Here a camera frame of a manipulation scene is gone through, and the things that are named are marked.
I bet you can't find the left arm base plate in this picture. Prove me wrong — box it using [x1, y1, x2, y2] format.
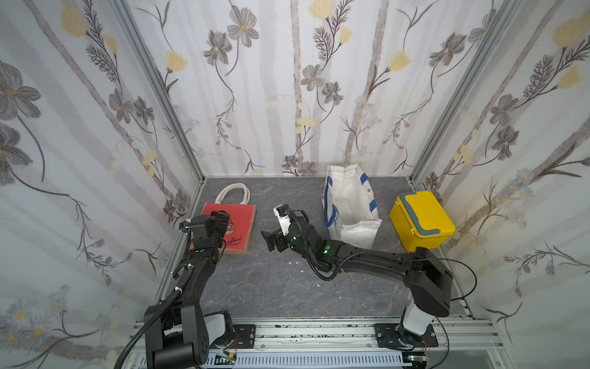
[211, 324, 257, 349]

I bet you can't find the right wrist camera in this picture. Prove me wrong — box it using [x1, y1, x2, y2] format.
[273, 204, 291, 236]

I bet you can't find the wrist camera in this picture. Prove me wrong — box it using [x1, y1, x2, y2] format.
[179, 220, 191, 234]
[273, 204, 291, 236]

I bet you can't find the yellow cooler box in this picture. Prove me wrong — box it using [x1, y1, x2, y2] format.
[390, 191, 456, 252]

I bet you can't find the white Doraemon canvas bag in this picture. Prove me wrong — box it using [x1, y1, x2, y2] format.
[322, 164, 382, 249]

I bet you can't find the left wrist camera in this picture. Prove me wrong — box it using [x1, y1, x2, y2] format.
[179, 220, 191, 234]

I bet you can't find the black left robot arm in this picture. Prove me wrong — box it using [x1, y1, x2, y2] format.
[115, 211, 230, 368]

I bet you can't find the red Christmas jute bag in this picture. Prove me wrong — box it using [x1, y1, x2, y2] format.
[202, 182, 257, 255]

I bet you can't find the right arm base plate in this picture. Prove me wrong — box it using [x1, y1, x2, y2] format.
[374, 324, 439, 351]

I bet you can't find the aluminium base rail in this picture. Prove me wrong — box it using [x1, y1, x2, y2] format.
[121, 317, 513, 369]

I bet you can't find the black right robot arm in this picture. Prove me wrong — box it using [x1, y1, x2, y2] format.
[261, 216, 454, 336]

